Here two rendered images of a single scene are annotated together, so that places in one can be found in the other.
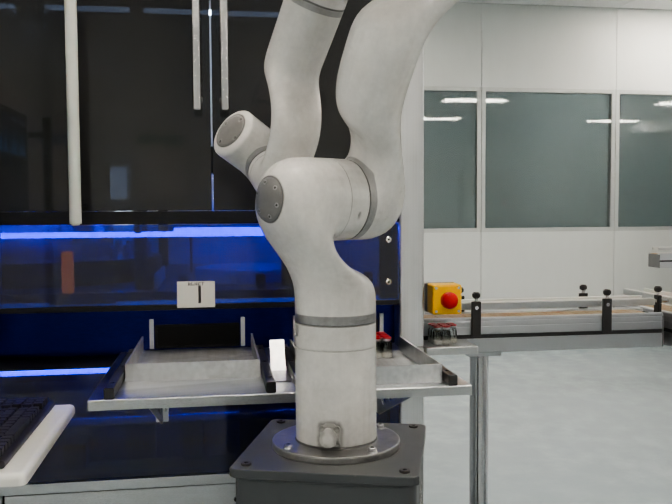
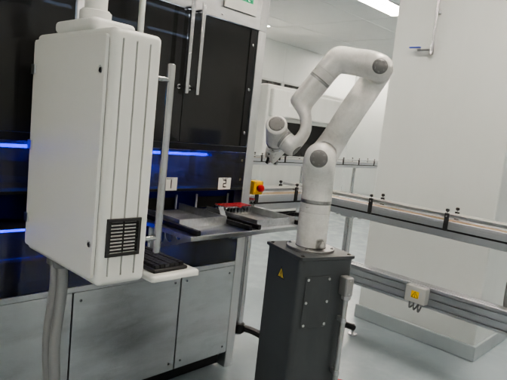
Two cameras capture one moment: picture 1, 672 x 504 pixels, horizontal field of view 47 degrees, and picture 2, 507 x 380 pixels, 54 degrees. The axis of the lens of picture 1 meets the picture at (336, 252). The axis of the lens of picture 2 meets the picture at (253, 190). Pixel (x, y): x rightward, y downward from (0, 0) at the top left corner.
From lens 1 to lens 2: 1.43 m
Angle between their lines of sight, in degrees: 38
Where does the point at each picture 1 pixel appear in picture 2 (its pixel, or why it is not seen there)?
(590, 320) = (290, 196)
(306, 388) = (312, 228)
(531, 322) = (273, 197)
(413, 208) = (251, 146)
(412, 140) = (254, 116)
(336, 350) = (325, 213)
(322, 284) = (325, 190)
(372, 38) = (361, 106)
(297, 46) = (314, 97)
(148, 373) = (188, 223)
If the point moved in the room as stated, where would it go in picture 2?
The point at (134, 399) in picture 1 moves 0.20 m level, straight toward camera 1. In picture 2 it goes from (207, 235) to (247, 246)
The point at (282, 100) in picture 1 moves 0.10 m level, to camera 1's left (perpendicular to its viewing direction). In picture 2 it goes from (307, 117) to (287, 114)
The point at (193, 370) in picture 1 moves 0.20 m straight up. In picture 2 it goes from (204, 222) to (208, 175)
